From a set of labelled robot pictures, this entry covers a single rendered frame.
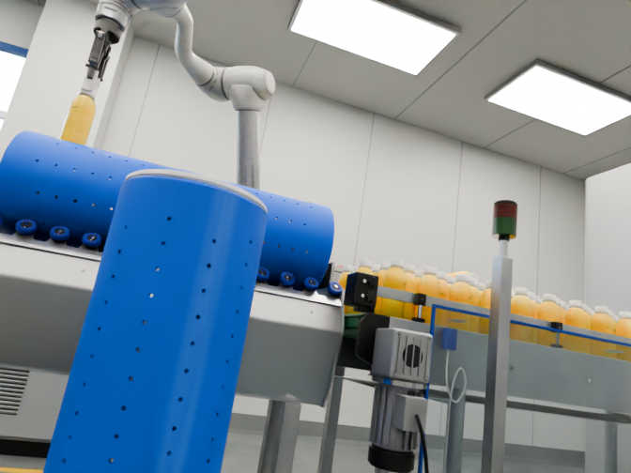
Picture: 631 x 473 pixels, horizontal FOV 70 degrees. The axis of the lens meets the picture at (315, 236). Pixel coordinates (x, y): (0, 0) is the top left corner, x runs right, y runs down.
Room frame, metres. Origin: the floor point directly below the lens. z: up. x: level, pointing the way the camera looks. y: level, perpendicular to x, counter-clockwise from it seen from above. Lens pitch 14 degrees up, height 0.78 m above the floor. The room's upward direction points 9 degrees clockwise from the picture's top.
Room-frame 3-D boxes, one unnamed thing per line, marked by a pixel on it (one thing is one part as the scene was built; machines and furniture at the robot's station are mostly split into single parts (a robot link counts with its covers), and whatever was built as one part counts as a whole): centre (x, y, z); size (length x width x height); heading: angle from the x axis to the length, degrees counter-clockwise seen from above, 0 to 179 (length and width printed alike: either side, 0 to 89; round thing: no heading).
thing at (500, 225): (1.20, -0.52, 1.18); 0.06 x 0.06 x 0.05
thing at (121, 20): (1.20, 0.72, 1.66); 0.09 x 0.09 x 0.06
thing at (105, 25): (1.20, 0.72, 1.58); 0.08 x 0.07 x 0.09; 17
